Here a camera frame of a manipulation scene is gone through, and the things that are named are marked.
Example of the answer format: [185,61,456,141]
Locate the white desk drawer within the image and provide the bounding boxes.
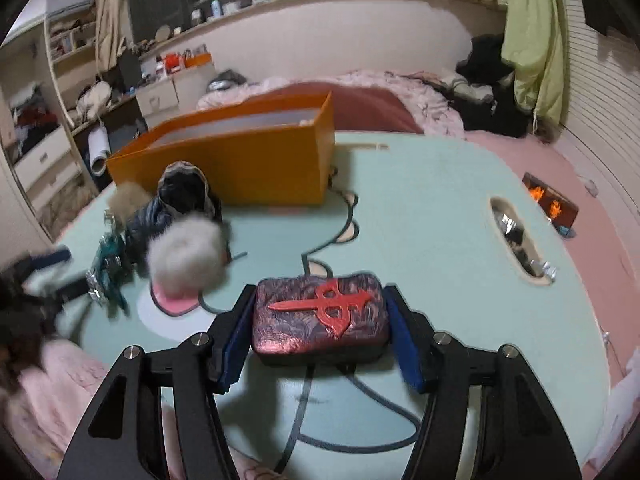
[136,66,216,116]

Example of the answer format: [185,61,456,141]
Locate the white bag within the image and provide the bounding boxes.
[75,80,113,121]

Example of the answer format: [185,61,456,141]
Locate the black wavy-patterned cloth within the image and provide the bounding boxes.
[124,195,173,261]

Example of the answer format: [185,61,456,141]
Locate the maroon pillow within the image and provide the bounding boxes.
[245,80,426,136]

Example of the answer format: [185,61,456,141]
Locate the grey black bag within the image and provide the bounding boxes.
[207,70,246,93]

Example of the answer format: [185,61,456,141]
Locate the white drawer cabinet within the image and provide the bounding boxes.
[12,125,83,211]

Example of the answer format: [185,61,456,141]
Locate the pink floral blanket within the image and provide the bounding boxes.
[197,70,466,138]

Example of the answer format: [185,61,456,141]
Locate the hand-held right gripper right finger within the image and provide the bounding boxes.
[382,284,585,480]

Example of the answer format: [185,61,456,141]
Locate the large orange cardboard box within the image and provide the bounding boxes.
[106,91,337,207]

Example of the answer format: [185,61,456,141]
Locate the white paper roll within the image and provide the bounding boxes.
[87,125,112,176]

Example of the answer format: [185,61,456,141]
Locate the pile of black clothes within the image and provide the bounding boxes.
[455,34,531,138]

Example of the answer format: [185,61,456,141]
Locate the light green hanging cloth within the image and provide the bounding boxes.
[500,0,566,126]

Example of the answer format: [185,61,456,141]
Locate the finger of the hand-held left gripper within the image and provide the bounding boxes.
[30,277,96,311]
[20,247,71,276]

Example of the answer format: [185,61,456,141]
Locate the dark box with orange print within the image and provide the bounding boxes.
[521,172,580,238]

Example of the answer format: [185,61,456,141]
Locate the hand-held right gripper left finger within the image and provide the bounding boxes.
[56,284,258,480]

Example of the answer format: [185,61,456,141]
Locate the beige curtain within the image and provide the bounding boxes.
[95,0,136,73]

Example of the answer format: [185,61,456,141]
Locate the dark red patterned case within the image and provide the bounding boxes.
[251,273,391,367]

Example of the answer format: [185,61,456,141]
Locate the teal gadget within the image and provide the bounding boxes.
[86,210,135,318]

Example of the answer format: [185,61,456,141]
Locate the black monitor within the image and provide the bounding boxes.
[117,50,143,88]

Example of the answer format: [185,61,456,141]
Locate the black lace-trimmed cloth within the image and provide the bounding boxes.
[157,161,223,223]

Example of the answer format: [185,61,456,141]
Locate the white shelf unit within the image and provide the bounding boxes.
[42,0,101,131]

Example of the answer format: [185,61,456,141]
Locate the crumpled foil wrapper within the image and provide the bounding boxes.
[497,207,558,281]

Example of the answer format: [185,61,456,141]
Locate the white fur pom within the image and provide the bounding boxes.
[147,217,228,297]

